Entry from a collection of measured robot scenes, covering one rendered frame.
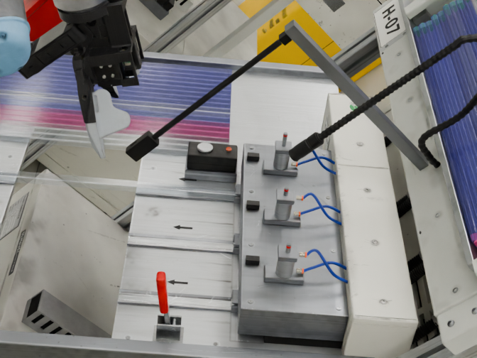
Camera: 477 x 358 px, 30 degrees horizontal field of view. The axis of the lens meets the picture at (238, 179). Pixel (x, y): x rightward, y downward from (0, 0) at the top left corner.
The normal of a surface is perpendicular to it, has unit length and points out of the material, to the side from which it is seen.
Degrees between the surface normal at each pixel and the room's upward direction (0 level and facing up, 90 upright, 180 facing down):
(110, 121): 72
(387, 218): 43
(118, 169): 90
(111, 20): 90
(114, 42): 90
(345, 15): 90
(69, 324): 0
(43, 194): 0
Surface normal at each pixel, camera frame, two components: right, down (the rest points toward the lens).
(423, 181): -0.67, -0.58
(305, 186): 0.09, -0.77
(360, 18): -0.02, 0.62
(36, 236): 0.74, -0.51
